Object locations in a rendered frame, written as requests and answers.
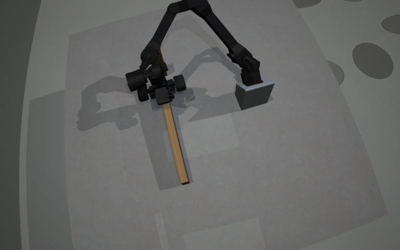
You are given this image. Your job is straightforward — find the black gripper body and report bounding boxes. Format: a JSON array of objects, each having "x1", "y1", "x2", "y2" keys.
[{"x1": 137, "y1": 75, "x2": 186, "y2": 102}]

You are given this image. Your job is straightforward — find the dark brown wooden post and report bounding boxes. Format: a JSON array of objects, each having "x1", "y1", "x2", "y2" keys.
[{"x1": 152, "y1": 50, "x2": 167, "y2": 76}]

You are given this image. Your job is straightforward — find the tan wooden board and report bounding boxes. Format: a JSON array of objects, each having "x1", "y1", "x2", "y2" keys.
[{"x1": 162, "y1": 102, "x2": 190, "y2": 185}]

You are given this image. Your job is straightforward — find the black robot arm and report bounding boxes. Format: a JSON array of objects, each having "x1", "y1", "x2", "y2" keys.
[{"x1": 125, "y1": 0, "x2": 263, "y2": 105}]

